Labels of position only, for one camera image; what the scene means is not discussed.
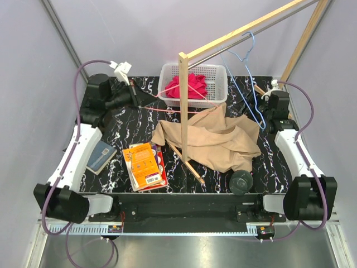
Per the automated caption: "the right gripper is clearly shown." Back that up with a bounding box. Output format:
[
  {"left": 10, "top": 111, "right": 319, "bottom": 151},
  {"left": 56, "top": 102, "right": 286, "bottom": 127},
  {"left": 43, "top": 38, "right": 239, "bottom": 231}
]
[{"left": 233, "top": 89, "right": 273, "bottom": 124}]

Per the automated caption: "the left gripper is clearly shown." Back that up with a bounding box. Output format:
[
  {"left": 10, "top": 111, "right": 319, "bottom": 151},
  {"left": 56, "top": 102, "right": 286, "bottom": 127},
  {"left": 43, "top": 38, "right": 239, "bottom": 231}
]
[{"left": 104, "top": 78, "right": 157, "bottom": 112}]

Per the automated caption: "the pink wire hanger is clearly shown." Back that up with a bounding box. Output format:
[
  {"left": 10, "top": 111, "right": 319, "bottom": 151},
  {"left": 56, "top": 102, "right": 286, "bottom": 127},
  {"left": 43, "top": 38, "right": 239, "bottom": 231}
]
[{"left": 156, "top": 82, "right": 228, "bottom": 109}]

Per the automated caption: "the beige t shirt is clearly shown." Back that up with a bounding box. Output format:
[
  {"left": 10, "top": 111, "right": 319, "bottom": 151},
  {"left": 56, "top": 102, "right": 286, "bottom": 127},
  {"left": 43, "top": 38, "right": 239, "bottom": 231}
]
[{"left": 151, "top": 102, "right": 262, "bottom": 173}]

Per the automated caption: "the red t shirt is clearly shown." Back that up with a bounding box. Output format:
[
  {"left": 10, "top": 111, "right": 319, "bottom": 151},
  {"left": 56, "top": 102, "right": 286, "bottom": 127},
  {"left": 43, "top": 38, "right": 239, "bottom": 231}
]
[{"left": 164, "top": 73, "right": 208, "bottom": 99}]

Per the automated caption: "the blue wire hanger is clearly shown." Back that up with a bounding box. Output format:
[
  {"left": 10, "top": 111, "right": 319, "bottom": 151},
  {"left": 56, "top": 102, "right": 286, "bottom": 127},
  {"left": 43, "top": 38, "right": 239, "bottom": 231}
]
[{"left": 220, "top": 31, "right": 267, "bottom": 131}]

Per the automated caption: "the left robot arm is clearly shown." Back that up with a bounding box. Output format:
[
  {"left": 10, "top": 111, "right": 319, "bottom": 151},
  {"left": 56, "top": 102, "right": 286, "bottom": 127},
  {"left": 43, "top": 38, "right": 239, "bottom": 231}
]
[{"left": 33, "top": 74, "right": 157, "bottom": 223}]

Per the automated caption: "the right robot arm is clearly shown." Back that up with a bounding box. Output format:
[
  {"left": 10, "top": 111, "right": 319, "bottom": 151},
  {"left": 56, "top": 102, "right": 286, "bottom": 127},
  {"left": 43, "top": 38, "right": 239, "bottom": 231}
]
[{"left": 253, "top": 90, "right": 337, "bottom": 223}]

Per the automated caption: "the white plastic basket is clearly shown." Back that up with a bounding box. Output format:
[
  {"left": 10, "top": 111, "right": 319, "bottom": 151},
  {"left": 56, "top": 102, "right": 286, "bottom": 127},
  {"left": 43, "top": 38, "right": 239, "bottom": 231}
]
[{"left": 157, "top": 63, "right": 228, "bottom": 108}]

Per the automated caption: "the purple book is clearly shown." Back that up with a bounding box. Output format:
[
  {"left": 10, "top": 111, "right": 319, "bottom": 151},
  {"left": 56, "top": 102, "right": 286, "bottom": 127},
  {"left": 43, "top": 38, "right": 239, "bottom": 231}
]
[{"left": 149, "top": 142, "right": 162, "bottom": 174}]

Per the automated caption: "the wooden clothes rack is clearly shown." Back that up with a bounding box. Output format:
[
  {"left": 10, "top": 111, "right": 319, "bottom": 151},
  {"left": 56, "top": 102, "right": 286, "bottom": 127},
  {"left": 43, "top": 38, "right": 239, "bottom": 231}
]
[{"left": 170, "top": 1, "right": 332, "bottom": 184}]

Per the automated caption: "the dark blue book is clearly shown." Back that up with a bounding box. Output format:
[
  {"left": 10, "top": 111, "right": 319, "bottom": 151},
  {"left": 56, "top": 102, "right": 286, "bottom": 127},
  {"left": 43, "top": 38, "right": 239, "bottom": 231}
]
[{"left": 86, "top": 140, "right": 117, "bottom": 175}]

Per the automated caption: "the orange book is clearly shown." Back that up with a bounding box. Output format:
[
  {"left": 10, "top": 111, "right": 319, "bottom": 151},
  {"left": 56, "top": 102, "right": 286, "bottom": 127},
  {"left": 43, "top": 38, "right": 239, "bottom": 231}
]
[{"left": 122, "top": 142, "right": 162, "bottom": 192}]

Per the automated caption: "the black cylindrical cup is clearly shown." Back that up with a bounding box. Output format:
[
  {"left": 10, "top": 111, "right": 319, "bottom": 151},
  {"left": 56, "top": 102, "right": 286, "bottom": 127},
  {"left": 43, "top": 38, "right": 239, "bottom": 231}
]
[{"left": 229, "top": 170, "right": 253, "bottom": 195}]

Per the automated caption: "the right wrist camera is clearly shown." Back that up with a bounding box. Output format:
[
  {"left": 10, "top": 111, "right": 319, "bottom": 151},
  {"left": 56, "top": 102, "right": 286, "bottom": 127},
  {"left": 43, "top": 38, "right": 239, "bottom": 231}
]
[{"left": 261, "top": 79, "right": 281, "bottom": 101}]

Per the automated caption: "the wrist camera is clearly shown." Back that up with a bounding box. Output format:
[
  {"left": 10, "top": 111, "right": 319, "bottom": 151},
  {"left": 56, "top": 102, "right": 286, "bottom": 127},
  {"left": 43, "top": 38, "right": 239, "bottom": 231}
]
[
  {"left": 261, "top": 79, "right": 281, "bottom": 101},
  {"left": 109, "top": 61, "right": 132, "bottom": 85}
]

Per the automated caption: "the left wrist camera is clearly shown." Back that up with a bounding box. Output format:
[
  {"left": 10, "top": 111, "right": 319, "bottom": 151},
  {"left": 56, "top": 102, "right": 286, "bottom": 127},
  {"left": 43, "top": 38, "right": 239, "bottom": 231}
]
[{"left": 109, "top": 61, "right": 132, "bottom": 85}]

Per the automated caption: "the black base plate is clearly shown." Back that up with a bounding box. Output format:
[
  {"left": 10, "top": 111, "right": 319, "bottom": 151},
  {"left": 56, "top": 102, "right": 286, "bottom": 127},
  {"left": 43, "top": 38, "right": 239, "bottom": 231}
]
[{"left": 83, "top": 193, "right": 287, "bottom": 236}]

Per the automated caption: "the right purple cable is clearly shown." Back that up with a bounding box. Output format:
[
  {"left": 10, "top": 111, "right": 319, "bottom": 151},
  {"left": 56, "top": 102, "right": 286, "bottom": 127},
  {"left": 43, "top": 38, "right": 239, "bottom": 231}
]
[{"left": 276, "top": 80, "right": 329, "bottom": 241}]

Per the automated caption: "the purple cable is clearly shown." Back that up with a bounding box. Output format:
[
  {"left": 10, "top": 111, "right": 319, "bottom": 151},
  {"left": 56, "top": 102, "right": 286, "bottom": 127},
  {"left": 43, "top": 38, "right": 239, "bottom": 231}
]
[
  {"left": 41, "top": 59, "right": 120, "bottom": 267},
  {"left": 276, "top": 80, "right": 329, "bottom": 241}
]

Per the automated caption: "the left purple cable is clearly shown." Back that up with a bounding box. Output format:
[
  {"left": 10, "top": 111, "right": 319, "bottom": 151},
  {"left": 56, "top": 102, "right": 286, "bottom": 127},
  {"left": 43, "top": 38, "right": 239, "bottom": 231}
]
[{"left": 41, "top": 59, "right": 120, "bottom": 267}]

